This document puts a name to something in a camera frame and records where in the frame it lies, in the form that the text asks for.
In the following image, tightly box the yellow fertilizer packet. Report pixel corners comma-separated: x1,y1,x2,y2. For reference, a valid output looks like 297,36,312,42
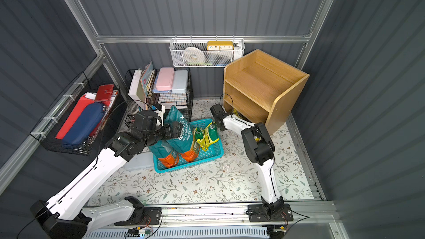
193,127,208,152
232,109,246,121
204,122,219,148

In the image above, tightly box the light grey flat lid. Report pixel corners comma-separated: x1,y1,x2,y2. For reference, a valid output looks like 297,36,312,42
124,152,154,171

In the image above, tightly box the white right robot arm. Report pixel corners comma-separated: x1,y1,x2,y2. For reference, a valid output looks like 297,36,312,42
210,104,284,218

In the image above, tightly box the white wire wall basket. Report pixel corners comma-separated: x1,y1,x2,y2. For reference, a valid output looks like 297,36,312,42
169,37,245,67

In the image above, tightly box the white tape roll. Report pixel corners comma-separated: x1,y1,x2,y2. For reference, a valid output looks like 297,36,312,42
182,46,205,64

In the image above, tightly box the navy blue pouch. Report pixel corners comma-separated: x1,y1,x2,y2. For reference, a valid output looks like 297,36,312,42
62,102,105,149

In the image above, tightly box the floral table mat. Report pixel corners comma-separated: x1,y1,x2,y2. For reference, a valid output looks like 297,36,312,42
87,125,319,206

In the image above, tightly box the teal plastic basket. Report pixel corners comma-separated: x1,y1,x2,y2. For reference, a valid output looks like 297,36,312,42
153,138,224,173

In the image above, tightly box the teal fertilizer bag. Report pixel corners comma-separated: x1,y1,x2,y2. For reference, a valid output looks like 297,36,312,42
148,140,179,168
164,106,200,163

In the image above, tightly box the dark red wallet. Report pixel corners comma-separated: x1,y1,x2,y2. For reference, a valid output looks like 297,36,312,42
94,84,114,102

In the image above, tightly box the wooden shelf unit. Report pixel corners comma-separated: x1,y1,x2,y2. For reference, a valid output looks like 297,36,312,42
224,49,309,134

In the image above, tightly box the black rail base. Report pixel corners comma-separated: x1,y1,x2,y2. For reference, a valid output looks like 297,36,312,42
66,200,339,239

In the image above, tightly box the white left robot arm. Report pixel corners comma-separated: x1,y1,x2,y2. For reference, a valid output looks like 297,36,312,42
31,110,184,239

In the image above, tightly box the white book in organizer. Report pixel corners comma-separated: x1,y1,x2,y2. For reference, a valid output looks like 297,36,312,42
128,70,148,110

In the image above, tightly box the light blue pencil case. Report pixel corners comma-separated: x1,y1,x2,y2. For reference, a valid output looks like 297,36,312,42
171,70,189,94

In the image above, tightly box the black wire side basket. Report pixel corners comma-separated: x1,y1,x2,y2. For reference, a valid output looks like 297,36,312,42
31,77,122,156

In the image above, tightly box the black wire desk organizer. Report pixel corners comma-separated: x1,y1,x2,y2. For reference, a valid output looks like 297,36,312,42
124,69,194,130

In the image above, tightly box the red folder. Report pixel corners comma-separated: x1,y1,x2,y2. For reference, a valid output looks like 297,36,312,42
55,96,94,139

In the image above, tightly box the yellow clock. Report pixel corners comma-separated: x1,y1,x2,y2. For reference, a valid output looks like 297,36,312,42
207,40,234,51

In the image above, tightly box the pink pencil case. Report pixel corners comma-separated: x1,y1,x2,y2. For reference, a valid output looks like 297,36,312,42
155,67,175,91

